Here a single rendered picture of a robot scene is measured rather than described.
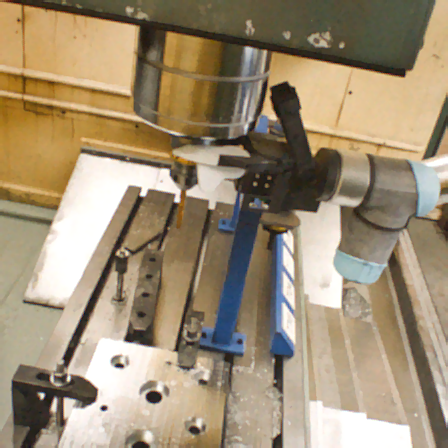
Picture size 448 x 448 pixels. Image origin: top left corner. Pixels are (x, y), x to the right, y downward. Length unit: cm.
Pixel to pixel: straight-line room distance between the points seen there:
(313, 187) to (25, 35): 128
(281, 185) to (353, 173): 9
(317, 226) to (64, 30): 98
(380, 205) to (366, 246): 7
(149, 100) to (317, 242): 122
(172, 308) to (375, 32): 83
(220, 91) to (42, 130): 138
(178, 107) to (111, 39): 117
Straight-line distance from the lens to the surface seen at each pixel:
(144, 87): 63
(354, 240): 81
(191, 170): 71
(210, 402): 94
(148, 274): 120
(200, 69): 59
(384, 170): 76
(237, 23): 53
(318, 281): 171
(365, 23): 54
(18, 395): 95
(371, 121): 179
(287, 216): 98
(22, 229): 201
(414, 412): 152
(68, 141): 192
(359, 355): 152
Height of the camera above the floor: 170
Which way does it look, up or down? 32 degrees down
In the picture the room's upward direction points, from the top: 11 degrees clockwise
